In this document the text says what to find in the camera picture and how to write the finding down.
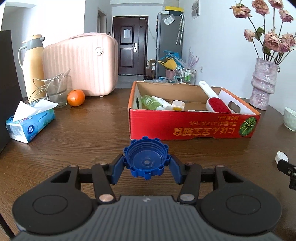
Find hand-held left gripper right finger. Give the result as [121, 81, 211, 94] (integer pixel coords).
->
[168, 155, 246, 206]

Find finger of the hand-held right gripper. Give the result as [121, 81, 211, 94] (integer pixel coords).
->
[277, 159, 296, 177]

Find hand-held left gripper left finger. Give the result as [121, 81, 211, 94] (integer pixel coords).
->
[49, 154, 125, 205]

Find blue notched bottle cap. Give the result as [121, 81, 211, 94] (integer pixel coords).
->
[123, 137, 171, 180]

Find red cardboard box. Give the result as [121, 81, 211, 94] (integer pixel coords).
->
[128, 81, 261, 141]

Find cream plug adapter cube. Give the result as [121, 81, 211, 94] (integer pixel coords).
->
[171, 100, 185, 111]

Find small white bottle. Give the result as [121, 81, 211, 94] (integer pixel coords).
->
[151, 96, 173, 111]

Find green spray bottle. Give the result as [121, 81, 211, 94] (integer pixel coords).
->
[141, 95, 163, 110]

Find red and white lint brush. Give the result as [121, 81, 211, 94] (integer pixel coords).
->
[199, 81, 232, 113]

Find white ribbed cap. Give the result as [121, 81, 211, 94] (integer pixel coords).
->
[275, 151, 289, 164]

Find pale green bowl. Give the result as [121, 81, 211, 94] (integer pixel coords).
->
[283, 107, 296, 132]

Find orange fruit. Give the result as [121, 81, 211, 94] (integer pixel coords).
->
[67, 89, 86, 107]

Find pink speckled vase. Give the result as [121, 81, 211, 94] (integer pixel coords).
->
[249, 57, 279, 110]

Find pink bucket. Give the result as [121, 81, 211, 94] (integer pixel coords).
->
[165, 68, 177, 80]

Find blue tissue pack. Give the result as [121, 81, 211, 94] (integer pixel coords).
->
[6, 100, 59, 143]

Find glass jar with twine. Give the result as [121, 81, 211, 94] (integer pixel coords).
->
[33, 69, 71, 109]

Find cardboard boxes on floor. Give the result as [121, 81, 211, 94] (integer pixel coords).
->
[146, 59, 156, 79]

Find yellow plastic item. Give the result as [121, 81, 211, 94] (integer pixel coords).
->
[158, 58, 182, 70]

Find pink ribbed suitcase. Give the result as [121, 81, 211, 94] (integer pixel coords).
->
[42, 32, 119, 97]

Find pale dried grass bunch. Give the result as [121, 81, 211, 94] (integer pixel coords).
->
[185, 47, 200, 70]

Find blue plastic item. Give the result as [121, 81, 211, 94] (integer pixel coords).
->
[163, 50, 183, 61]

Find dark brown door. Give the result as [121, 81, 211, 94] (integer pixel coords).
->
[112, 16, 148, 75]

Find bunch of dried pink roses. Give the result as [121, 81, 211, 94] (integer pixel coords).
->
[230, 0, 296, 65]

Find yellow thermos jug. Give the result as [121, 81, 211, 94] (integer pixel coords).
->
[18, 35, 46, 102]

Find grey refrigerator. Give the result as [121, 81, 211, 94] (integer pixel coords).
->
[155, 12, 183, 80]

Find black paper bag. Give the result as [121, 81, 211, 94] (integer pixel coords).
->
[0, 30, 23, 154]

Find clear folded umbrella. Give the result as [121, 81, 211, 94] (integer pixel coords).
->
[176, 14, 185, 45]

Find wire rack with bottles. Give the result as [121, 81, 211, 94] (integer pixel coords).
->
[176, 68, 197, 84]

